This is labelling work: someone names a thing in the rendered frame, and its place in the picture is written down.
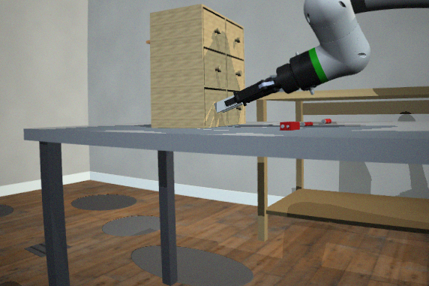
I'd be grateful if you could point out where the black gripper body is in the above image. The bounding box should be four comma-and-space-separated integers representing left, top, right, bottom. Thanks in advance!
263, 63, 300, 94

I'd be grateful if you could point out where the small wooden chest of drawers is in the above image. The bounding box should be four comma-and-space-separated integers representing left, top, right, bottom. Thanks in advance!
150, 4, 246, 128

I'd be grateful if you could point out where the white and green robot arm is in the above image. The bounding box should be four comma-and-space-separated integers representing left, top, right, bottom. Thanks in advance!
289, 0, 429, 95

